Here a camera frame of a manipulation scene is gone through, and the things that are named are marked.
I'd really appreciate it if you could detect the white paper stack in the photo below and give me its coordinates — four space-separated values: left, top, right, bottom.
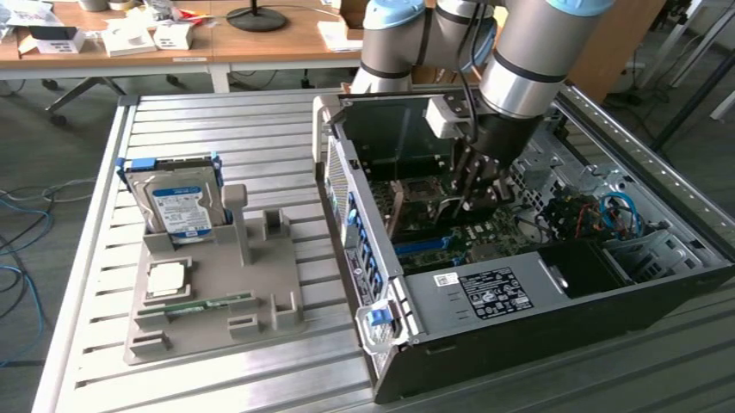
318 20 365 53

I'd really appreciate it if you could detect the green motherboard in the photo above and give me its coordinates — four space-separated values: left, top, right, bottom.
367 157 542 276

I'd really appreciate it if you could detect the white box with round insert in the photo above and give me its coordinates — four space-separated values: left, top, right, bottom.
102 20 158 58

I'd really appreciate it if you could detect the grey parts rack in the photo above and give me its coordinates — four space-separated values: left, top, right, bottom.
123 182 310 367

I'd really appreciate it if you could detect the wooden desk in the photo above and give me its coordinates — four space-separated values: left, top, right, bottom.
0 0 215 126
211 0 528 94

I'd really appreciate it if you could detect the silver metal disk bay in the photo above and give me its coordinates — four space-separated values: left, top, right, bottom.
602 229 712 287

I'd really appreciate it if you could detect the green RAM stick white label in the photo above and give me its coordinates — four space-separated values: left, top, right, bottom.
141 294 254 317

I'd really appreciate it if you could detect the blue data wire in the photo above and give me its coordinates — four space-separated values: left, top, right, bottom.
597 191 649 240

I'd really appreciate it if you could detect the blue floor cable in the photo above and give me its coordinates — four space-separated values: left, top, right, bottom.
0 188 54 367

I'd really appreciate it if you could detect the grey power supply unit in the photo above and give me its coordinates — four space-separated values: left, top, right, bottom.
401 253 576 341

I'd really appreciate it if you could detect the grey floor cable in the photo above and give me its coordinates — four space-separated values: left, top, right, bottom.
0 178 99 204

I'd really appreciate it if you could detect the clear plastic bag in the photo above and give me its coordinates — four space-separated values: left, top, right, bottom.
0 0 62 28

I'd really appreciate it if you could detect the black plastic shroud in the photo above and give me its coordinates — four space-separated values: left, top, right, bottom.
537 240 637 300

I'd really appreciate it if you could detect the black open PC case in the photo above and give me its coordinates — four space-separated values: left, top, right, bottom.
313 78 735 405

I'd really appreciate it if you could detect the blue case release latch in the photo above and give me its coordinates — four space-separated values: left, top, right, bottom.
366 302 399 331

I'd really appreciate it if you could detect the white box with black lid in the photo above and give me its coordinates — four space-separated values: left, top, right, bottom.
29 25 87 55

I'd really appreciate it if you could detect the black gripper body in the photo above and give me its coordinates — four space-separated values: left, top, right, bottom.
474 112 545 167

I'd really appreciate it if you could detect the red printed packet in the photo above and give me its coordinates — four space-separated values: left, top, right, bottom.
170 3 209 28

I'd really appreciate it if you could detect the small white printed box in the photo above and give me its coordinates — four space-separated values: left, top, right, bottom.
154 23 194 51

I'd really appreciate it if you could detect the NVIDIA graphics card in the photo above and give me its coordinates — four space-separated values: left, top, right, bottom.
387 179 461 244

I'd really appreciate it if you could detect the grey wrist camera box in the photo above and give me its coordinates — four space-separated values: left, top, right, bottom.
425 95 482 139

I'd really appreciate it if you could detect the silver CPU chip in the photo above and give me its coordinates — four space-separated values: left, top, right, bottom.
145 262 189 298

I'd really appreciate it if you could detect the brown cardboard box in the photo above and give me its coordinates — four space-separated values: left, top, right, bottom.
339 0 369 30

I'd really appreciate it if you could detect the black floor cable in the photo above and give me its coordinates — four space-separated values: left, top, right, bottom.
0 213 54 322

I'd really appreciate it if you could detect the black round lamp base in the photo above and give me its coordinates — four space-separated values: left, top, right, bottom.
226 0 289 34

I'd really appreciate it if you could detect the black power wire bundle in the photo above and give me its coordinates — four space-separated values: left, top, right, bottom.
537 195 605 242

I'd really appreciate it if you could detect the hard disk in blue carrier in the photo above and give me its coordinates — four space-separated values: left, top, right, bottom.
117 151 225 246

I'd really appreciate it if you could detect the metal CPU socket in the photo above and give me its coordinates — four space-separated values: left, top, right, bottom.
401 176 442 204

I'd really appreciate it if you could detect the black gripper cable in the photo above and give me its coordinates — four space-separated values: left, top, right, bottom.
457 0 501 145

